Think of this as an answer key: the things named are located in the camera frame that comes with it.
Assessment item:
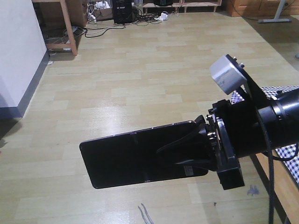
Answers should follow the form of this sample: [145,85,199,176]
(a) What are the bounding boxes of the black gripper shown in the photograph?
[156,99,281,191]

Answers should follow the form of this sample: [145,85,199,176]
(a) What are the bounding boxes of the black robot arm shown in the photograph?
[157,88,299,189]

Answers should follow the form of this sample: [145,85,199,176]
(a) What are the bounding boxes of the grey metal desk leg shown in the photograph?
[257,0,292,24]

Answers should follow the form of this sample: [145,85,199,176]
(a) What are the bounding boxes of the black white checkered bedsheet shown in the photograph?
[230,85,299,185]

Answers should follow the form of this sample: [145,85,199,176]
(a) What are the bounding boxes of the white power strip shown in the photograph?
[154,11,169,21]

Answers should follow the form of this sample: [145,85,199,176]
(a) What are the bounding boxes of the wooden drawer cabinet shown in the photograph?
[221,0,299,17]

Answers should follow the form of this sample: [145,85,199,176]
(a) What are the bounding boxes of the black computer tower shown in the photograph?
[112,0,133,24]

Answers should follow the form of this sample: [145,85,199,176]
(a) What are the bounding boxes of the wooden shelf unit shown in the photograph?
[32,0,87,56]

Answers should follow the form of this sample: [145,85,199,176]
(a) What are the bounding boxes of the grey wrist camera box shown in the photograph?
[210,54,247,95]

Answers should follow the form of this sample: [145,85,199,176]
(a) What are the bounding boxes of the tangled black floor cables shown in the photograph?
[44,4,180,56]

